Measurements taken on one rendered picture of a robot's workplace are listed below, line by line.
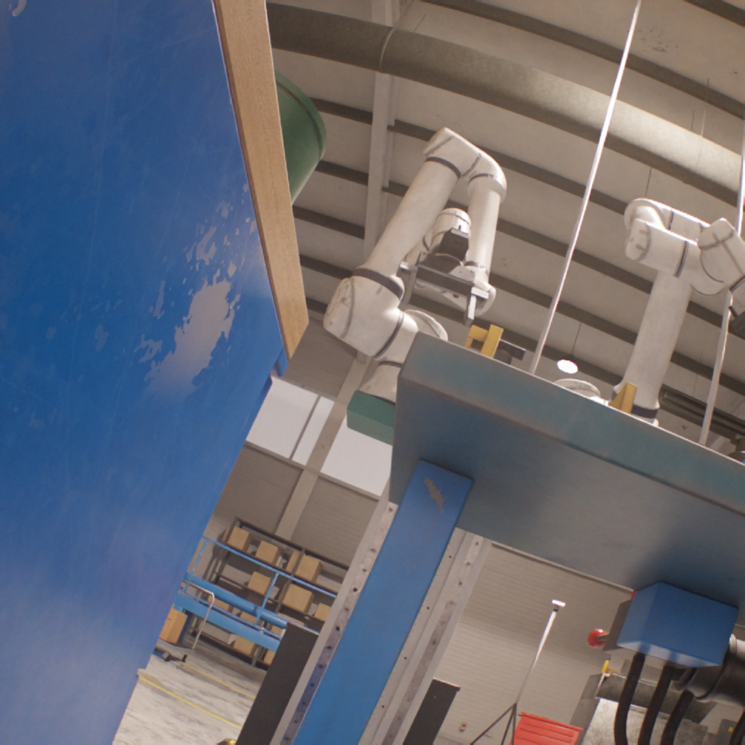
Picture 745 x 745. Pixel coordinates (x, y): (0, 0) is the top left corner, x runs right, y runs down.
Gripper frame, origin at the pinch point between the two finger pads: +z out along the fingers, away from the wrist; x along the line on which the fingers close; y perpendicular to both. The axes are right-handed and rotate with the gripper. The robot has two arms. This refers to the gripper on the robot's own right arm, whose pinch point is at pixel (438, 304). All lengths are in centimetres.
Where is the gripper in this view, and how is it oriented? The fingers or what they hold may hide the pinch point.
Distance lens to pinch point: 161.1
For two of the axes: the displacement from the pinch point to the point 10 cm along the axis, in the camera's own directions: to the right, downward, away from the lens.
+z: -1.7, 7.1, -6.8
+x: -9.4, -3.2, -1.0
